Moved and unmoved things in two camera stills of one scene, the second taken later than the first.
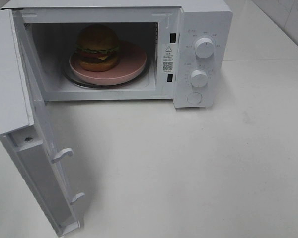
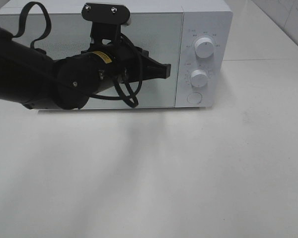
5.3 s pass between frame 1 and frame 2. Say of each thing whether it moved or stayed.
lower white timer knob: stayed
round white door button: stayed
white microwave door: moved
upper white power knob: stayed
